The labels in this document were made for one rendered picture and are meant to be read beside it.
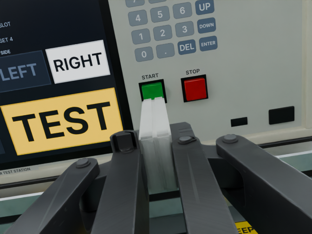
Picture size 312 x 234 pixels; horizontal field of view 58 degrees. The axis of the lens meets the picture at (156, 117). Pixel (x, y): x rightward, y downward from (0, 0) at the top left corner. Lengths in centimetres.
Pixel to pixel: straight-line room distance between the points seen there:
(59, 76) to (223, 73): 15
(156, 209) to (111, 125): 9
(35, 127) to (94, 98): 6
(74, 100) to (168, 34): 10
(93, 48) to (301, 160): 21
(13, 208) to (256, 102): 24
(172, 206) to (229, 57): 14
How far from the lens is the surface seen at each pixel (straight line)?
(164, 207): 27
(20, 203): 29
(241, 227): 27
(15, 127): 29
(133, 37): 25
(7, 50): 28
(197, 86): 25
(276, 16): 27
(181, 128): 15
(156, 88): 25
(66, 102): 27
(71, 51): 26
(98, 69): 26
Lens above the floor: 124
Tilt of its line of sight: 18 degrees down
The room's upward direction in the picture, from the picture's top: 10 degrees counter-clockwise
